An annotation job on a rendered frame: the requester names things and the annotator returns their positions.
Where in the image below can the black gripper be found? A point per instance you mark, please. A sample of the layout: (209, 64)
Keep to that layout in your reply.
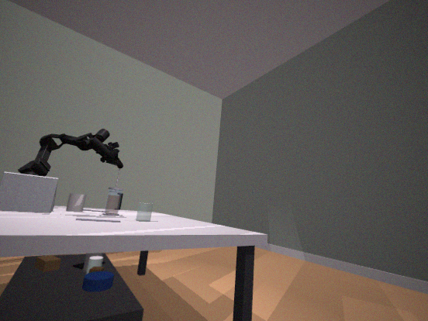
(110, 157)

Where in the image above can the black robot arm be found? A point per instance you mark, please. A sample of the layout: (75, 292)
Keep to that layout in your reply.
(40, 167)

